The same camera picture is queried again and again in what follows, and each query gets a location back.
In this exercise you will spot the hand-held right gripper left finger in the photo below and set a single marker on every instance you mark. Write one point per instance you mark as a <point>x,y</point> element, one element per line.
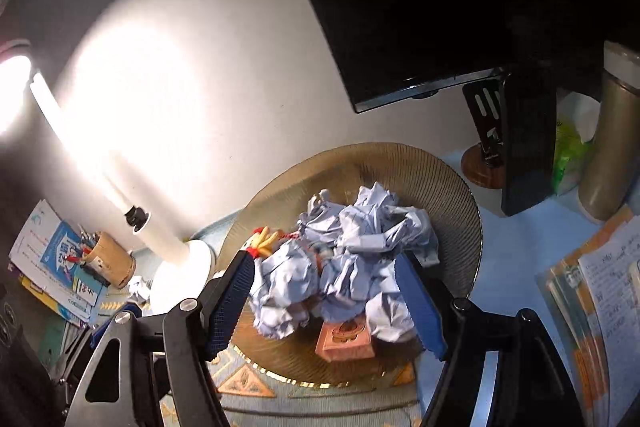
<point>230,302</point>

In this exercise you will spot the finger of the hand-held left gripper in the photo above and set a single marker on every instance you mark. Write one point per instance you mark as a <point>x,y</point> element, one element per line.
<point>102,333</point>

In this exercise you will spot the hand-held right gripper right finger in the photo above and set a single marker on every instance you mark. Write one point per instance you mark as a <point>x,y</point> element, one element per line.
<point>420,307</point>

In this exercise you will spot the pile of paper balls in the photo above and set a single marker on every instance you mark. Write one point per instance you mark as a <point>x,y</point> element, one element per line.
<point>285,287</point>

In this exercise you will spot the chicken plush toy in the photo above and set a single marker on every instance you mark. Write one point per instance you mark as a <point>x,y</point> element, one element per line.
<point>262,239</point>

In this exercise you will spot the green flat folder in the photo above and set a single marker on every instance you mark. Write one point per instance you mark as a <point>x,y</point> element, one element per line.
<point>50,342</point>

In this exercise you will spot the crumpled white paper wad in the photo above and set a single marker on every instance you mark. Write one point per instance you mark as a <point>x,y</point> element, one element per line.
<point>140,289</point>

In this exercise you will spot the yellow edged book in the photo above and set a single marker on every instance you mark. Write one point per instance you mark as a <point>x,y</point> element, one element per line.
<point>37,289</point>

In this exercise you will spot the bamboo pen holder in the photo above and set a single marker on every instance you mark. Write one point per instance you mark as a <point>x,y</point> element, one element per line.
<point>112,263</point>

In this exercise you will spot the bunch of red pens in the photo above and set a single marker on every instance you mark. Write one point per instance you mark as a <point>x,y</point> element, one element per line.
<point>75,258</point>

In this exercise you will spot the white desk lamp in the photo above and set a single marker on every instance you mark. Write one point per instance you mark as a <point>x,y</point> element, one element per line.
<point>170,247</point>

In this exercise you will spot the bunch of coloured pencils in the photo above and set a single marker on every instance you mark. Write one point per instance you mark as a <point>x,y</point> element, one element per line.
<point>87,241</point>

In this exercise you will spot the leaning books on left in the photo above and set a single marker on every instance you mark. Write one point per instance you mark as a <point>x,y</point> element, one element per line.
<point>57,247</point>

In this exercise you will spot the patterned woven mat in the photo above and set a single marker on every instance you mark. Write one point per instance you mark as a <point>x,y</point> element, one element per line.
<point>300,407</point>

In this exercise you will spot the stack of notebooks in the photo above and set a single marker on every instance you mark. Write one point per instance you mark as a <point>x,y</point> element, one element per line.
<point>600,297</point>

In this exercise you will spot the black phone stand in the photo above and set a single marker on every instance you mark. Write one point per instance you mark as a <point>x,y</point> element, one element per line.
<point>485,117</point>

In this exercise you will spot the green tissue pack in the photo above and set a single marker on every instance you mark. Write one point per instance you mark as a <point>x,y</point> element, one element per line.
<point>570,152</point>

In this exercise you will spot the gold thermos bottle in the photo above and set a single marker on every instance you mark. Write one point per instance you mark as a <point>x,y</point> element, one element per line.
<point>607,142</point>

